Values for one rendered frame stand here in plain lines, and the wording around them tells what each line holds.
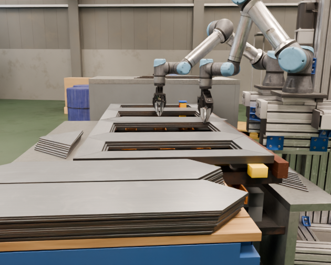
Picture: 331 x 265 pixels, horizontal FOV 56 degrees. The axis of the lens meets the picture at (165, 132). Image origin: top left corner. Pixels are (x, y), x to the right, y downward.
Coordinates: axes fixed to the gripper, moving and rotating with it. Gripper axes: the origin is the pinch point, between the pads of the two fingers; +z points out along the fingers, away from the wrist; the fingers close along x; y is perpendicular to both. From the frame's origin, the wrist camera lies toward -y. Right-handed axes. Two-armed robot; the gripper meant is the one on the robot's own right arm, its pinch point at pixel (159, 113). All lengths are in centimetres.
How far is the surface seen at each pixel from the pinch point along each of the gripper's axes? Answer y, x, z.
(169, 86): -64, 14, -14
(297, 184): 86, 52, 16
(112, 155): 91, -24, 1
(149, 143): 70, -9, 2
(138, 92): -64, -13, -9
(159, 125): 26.4, -1.4, 2.5
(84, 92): -258, -91, 9
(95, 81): -64, -49, -18
